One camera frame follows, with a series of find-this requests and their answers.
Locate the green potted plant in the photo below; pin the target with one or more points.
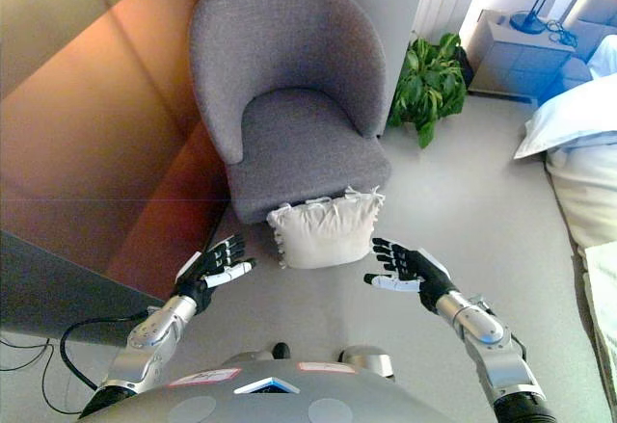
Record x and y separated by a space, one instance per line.
426 86

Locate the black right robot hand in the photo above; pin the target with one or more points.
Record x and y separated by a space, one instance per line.
424 273

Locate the beige bed headboard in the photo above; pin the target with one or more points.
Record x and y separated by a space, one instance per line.
595 18

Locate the white tasselled pillow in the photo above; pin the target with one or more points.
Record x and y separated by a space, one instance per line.
325 237

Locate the silver left robot leg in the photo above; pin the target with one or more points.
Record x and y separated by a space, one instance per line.
255 355

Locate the white bed pillow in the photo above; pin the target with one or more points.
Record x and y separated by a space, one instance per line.
573 119

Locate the dark cabinet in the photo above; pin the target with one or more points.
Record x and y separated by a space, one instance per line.
53 288

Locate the grey robot torso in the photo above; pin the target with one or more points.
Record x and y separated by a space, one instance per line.
270 401

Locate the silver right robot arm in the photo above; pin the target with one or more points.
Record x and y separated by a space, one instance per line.
487 336

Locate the grey fabric armchair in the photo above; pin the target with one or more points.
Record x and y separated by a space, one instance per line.
308 119

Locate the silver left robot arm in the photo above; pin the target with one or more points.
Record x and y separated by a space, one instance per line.
144 341

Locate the white nightstand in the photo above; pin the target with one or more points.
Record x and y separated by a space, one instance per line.
520 57

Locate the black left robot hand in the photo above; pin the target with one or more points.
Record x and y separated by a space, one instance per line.
205 269

